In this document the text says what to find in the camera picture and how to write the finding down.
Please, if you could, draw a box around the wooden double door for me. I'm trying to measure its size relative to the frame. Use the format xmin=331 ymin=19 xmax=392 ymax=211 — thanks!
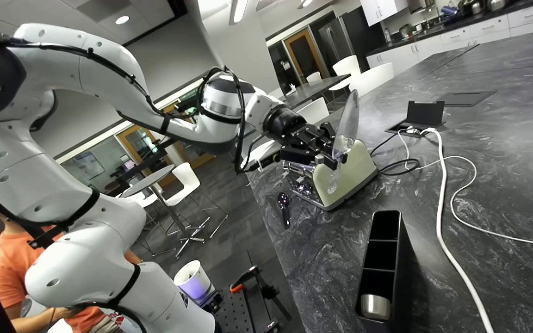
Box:
xmin=115 ymin=123 xmax=178 ymax=182

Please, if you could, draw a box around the cream and chrome toaster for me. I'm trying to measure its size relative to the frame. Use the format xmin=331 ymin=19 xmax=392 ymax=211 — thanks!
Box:
xmin=289 ymin=137 xmax=381 ymax=213

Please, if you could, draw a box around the white cabinets black counter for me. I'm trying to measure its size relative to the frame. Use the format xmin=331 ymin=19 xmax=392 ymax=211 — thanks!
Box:
xmin=365 ymin=0 xmax=533 ymax=71

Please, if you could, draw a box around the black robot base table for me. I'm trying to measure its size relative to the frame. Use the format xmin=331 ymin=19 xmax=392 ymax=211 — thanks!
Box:
xmin=207 ymin=280 xmax=296 ymax=333

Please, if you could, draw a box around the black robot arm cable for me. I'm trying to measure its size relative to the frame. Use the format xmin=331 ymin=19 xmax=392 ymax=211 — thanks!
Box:
xmin=61 ymin=43 xmax=250 ymax=176

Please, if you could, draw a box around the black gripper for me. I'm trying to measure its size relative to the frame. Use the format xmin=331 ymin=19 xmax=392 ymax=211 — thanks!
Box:
xmin=265 ymin=110 xmax=342 ymax=172

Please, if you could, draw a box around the small metal cup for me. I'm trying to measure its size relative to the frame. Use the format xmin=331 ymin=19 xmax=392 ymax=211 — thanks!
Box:
xmin=357 ymin=291 xmax=394 ymax=324

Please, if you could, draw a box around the long dark background table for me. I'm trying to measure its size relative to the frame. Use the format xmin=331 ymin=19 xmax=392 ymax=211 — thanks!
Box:
xmin=281 ymin=73 xmax=354 ymax=111

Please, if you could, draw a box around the black pop-up outlet box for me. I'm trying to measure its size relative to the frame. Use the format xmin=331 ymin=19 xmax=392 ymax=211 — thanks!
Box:
xmin=387 ymin=98 xmax=448 ymax=134

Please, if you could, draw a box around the thick white power cable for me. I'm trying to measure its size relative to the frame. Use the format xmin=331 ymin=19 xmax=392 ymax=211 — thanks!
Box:
xmin=418 ymin=126 xmax=498 ymax=333

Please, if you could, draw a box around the orange handled black clamp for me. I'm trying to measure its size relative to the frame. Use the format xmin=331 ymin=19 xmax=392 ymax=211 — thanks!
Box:
xmin=226 ymin=263 xmax=293 ymax=322

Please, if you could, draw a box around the round gray side table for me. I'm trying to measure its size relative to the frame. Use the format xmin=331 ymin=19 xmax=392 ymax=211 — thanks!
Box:
xmin=119 ymin=163 xmax=180 ymax=200

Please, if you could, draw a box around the black slotted cutlery basket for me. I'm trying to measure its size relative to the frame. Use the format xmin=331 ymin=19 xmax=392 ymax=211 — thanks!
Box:
xmin=352 ymin=208 xmax=418 ymax=328

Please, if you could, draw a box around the black spoon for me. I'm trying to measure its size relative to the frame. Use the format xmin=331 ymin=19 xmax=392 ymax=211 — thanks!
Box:
xmin=276 ymin=191 xmax=294 ymax=232

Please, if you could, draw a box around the person in orange shirt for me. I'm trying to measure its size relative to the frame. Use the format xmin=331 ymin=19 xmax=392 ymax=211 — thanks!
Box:
xmin=0 ymin=219 xmax=148 ymax=333

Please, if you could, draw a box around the dark toaster power cord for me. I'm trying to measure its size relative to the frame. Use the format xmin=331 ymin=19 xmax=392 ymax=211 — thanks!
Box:
xmin=368 ymin=130 xmax=424 ymax=180

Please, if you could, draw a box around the thin white charger cable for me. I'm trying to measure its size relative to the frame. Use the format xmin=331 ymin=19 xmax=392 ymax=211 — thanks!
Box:
xmin=396 ymin=130 xmax=533 ymax=252

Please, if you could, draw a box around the white paper cup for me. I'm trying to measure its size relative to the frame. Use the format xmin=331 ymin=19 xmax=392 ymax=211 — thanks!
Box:
xmin=170 ymin=259 xmax=217 ymax=309

